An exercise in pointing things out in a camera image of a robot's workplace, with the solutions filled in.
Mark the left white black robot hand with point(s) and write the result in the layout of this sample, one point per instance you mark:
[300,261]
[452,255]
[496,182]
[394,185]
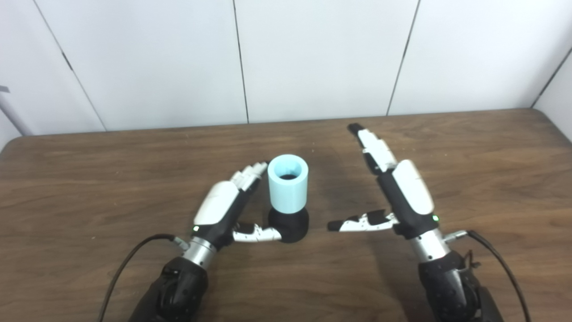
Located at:
[221,205]

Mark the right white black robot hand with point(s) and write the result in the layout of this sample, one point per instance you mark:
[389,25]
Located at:
[409,192]

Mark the black funnel-shaped nozzle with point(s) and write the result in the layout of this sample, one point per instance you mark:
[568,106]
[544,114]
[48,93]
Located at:
[290,226]

